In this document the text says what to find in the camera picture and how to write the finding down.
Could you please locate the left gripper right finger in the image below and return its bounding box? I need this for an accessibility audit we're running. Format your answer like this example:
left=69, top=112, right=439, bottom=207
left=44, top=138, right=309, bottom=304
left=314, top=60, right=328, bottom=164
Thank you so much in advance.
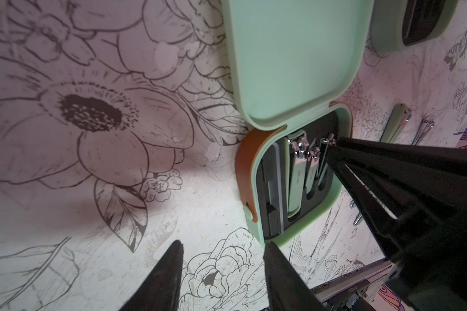
left=263, top=242, right=325, bottom=310

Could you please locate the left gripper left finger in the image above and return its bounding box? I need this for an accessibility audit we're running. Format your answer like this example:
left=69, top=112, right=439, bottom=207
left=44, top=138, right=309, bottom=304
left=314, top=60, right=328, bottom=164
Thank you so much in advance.
left=120, top=240, right=184, bottom=310

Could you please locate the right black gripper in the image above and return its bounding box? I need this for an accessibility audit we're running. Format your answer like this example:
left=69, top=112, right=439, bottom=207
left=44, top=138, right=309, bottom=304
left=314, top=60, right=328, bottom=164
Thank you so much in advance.
left=326, top=138, right=467, bottom=310

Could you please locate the small slanted nail clipper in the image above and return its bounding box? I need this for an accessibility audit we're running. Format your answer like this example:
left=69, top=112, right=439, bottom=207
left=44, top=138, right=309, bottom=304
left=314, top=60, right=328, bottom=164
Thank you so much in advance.
left=305, top=146, right=320, bottom=194

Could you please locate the large green nail clipper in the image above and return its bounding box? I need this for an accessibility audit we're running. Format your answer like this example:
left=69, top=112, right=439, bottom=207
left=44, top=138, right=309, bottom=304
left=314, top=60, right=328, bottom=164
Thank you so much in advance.
left=287, top=130, right=310, bottom=218

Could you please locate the green clipper case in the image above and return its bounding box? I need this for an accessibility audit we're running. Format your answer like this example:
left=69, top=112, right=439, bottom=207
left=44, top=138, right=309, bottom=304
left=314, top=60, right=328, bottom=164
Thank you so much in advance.
left=223, top=1, right=374, bottom=246

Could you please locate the back right green case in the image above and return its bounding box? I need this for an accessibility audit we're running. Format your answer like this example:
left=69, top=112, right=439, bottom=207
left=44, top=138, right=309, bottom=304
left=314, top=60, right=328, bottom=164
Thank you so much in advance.
left=370, top=0, right=458, bottom=52

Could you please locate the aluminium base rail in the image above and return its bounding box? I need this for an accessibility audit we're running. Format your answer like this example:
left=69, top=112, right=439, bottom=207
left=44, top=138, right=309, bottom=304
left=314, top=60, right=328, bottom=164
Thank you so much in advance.
left=302, top=259, right=394, bottom=310

